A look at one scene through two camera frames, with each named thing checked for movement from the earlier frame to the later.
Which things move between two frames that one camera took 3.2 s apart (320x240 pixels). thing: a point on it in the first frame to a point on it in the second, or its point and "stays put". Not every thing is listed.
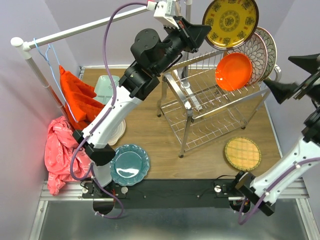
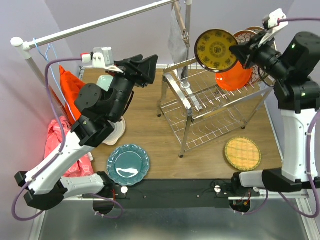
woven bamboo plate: (243, 153) stays put
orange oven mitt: (80, 102) stays put
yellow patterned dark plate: (233, 23) to (212, 50)
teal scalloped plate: (130, 165) stays put
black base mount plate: (162, 193) stays put
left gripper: (192, 35) to (146, 71)
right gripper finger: (282, 91) to (243, 53)
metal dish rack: (191, 102) stays put
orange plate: (233, 71) stays put
